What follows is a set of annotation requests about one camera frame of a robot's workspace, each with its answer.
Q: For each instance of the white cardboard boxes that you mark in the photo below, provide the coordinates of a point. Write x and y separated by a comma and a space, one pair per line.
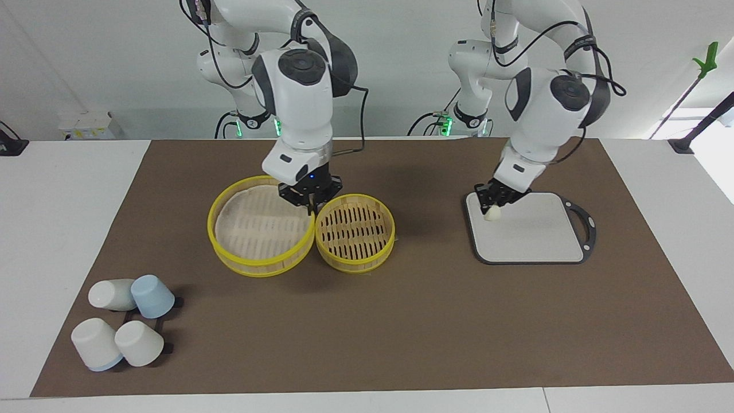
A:
86, 123

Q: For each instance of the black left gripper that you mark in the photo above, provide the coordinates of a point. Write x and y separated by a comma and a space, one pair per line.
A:
510, 192

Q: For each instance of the yellow rimmed bamboo steamer lid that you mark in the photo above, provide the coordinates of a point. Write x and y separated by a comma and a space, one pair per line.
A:
252, 229

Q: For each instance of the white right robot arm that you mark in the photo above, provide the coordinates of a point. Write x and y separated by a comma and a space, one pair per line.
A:
298, 97

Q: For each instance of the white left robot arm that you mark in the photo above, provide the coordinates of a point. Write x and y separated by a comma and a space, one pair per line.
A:
545, 109

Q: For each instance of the yellow rimmed bamboo steamer basket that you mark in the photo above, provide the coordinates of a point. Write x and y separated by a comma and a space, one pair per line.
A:
352, 229

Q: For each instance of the white cutting board grey rim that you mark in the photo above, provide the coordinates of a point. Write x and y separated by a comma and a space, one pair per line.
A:
533, 229

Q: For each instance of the cream steamed bun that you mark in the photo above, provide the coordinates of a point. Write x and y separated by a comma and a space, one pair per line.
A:
492, 214

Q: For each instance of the cream plastic cup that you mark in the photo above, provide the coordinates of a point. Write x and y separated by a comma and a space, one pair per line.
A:
140, 344

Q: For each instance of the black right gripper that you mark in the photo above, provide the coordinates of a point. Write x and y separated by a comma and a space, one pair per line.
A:
309, 186

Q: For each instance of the green clip on rod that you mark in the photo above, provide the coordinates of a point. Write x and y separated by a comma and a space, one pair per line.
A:
706, 62

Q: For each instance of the white cup with blue rim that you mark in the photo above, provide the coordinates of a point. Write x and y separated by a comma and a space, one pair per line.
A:
94, 344
109, 293

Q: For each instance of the brown table mat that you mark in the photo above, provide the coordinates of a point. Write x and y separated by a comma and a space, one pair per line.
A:
367, 332

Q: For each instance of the black cup rack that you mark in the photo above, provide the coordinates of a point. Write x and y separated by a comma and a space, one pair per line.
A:
166, 347

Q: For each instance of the black table clamp device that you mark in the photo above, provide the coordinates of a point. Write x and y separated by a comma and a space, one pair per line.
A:
10, 143

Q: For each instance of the light blue plastic cup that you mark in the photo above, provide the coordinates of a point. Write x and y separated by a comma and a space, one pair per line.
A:
152, 295

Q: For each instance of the black angled stand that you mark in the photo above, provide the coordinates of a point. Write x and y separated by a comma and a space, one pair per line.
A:
708, 119

